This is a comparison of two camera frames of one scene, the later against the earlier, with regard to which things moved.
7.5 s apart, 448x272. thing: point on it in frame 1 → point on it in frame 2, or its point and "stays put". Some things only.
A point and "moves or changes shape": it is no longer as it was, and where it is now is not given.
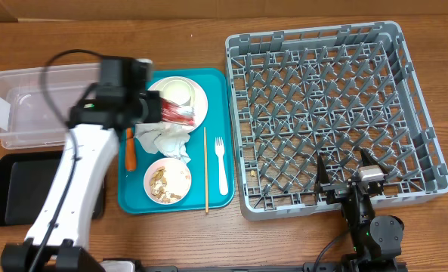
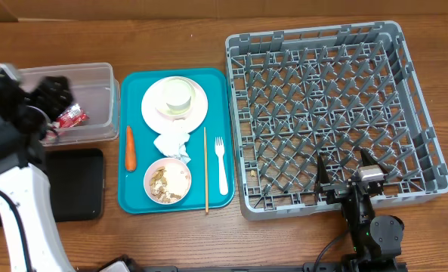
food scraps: x=158 y=183 stays put
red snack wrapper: x=173 y=112 moves or changes shape
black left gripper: x=155 y=99 → x=57 y=95
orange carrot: x=130 y=150 stays put
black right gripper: x=340 y=190 stays put
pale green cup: x=179 y=91 stays put
